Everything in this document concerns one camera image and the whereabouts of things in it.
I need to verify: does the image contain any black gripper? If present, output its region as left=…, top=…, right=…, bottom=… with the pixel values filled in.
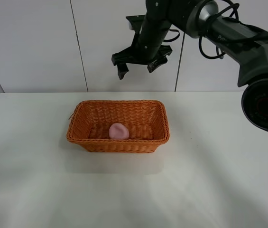
left=112, top=15, right=172, bottom=80

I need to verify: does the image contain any pink peach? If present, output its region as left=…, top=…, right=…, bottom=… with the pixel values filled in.
left=109, top=123, right=129, bottom=140

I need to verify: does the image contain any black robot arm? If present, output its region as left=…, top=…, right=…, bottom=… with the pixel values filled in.
left=111, top=0, right=268, bottom=132

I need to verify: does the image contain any orange woven rectangular basket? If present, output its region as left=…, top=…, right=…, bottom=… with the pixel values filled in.
left=66, top=100, right=170, bottom=153

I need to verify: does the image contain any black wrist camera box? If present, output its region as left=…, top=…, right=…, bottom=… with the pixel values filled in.
left=126, top=15, right=145, bottom=33

